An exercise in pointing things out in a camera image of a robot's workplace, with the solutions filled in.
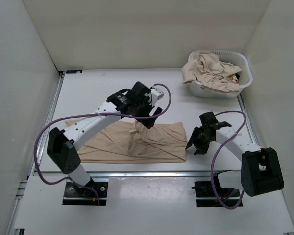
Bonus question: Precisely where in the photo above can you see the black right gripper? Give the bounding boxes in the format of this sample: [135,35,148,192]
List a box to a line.
[185,126,213,155]

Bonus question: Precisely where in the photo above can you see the beige trousers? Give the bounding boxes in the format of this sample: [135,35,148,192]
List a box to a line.
[78,121,188,164]

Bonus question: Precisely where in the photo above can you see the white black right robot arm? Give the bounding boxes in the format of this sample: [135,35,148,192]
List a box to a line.
[186,112,284,197]

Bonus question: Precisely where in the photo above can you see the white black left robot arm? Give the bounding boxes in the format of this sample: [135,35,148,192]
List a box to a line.
[47,82,164,197]

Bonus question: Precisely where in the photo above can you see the beige clothes pile in basket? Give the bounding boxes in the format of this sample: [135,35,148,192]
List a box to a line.
[181,51,242,93]

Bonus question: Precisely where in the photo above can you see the white laundry basket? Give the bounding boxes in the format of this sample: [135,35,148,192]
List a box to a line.
[181,50,253,98]

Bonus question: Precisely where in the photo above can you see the black corner label sticker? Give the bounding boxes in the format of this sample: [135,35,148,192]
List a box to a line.
[66,70,83,74]

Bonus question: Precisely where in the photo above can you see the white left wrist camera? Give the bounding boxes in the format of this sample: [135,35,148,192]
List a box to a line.
[150,87,164,102]

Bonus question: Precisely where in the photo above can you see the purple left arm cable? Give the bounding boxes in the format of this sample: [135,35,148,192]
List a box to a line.
[35,83,172,204]

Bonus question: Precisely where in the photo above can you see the aluminium right side rail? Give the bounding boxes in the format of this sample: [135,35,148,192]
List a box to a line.
[237,94,259,145]

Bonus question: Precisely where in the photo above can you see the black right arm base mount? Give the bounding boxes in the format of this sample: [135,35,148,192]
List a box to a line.
[189,171,243,208]

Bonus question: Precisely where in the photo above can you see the aluminium table edge rail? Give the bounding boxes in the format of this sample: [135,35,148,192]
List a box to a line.
[31,171,226,179]

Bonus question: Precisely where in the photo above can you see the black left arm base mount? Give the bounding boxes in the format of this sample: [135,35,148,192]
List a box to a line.
[62,180,108,206]

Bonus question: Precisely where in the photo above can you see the aluminium left side rail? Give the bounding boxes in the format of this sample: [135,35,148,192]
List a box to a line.
[4,71,66,235]

